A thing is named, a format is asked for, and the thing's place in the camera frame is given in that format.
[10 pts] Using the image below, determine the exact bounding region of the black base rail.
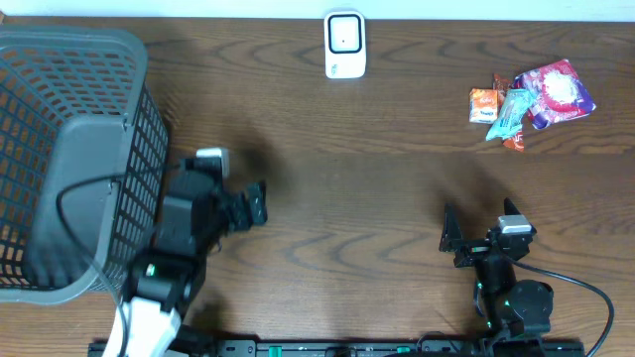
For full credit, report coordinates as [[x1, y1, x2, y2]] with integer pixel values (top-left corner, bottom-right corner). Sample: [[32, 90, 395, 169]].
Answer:
[[88, 338, 586, 357]]

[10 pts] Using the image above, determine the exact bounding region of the grey plastic lattice basket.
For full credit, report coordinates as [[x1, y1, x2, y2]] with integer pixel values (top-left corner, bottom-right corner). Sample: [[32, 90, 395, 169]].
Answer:
[[1, 25, 169, 304]]

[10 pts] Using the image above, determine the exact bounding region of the orange Kleenex tissue pack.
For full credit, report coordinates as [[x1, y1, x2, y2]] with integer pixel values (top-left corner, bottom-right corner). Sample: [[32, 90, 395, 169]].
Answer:
[[468, 88, 498, 124]]

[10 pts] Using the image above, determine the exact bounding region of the red blue snack bag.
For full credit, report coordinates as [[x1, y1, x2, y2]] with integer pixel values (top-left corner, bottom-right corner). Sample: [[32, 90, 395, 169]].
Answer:
[[513, 59, 596, 130]]

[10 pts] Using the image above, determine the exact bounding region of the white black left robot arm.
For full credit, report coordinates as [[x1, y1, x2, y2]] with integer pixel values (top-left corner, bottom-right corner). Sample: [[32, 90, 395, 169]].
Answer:
[[103, 157, 268, 356]]

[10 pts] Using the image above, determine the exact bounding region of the teal flushable wipes packet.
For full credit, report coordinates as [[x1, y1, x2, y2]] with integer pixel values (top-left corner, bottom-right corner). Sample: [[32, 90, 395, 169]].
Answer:
[[485, 88, 536, 141]]

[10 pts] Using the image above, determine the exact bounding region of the orange snack bar wrapper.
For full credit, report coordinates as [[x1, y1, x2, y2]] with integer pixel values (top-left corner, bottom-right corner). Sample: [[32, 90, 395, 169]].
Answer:
[[493, 73, 525, 152]]

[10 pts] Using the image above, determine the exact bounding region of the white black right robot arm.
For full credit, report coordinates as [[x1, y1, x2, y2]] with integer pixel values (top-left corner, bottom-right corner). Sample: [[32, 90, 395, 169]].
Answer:
[[439, 198, 554, 356]]

